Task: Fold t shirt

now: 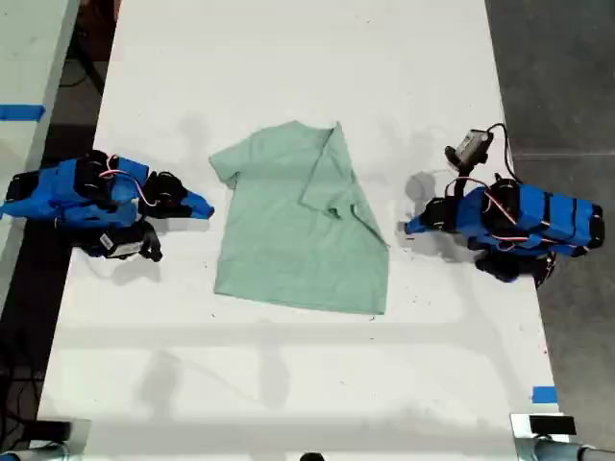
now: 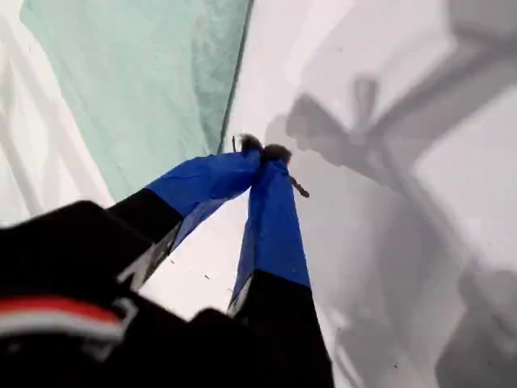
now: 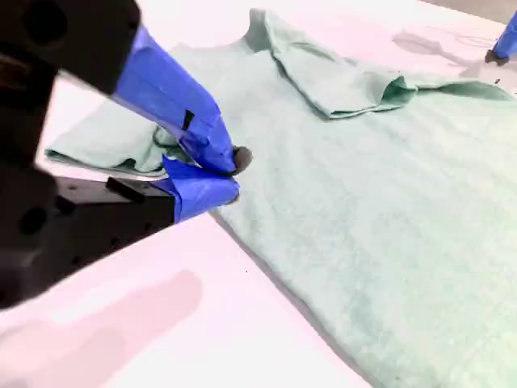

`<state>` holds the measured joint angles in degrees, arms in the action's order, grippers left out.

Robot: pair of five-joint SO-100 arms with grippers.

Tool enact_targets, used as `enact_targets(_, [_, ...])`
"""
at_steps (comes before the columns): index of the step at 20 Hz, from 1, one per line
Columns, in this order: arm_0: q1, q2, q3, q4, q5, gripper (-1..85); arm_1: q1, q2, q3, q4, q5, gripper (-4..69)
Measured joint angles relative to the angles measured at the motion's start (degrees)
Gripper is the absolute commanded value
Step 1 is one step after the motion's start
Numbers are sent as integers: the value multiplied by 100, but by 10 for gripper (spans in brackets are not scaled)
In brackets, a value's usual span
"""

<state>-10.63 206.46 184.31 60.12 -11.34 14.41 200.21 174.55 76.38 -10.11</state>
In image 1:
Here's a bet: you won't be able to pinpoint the black camera box white label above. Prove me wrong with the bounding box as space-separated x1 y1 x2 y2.
97 226 146 261

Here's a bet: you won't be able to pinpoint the grey metal pipe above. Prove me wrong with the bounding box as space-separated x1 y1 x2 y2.
531 437 615 461
0 442 74 461

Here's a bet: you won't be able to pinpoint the small black box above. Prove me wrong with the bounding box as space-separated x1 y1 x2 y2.
27 419 74 441
528 415 578 436

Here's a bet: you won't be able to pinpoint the grey and black camera box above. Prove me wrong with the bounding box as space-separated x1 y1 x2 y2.
444 128 496 169

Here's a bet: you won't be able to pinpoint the white side table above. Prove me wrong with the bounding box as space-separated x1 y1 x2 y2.
0 0 82 311

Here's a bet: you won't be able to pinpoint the black camera stalk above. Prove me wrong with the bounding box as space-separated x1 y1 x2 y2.
141 221 164 263
444 162 481 199

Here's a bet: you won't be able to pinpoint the long blue tape strip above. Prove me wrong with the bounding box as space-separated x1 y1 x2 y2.
0 103 47 122

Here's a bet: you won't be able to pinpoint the metal table bracket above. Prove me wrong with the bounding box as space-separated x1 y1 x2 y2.
508 412 583 461
27 418 93 461

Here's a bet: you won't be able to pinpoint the black floor cables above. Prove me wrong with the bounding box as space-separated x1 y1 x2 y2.
0 330 47 436

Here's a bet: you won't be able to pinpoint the black camera cable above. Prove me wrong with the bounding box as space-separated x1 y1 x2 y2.
484 122 524 186

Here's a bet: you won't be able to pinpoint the pale green T-shirt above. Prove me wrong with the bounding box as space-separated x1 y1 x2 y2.
208 119 392 316

